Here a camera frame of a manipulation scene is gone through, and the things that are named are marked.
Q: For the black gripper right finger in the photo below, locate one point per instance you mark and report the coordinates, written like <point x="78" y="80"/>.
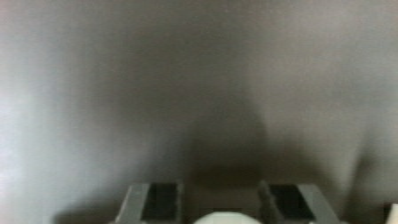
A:
<point x="293" y="204"/>

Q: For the white cabinet body box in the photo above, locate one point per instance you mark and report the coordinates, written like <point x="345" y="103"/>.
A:
<point x="215" y="91"/>

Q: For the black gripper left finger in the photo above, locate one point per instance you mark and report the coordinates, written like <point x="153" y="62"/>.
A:
<point x="151" y="204"/>

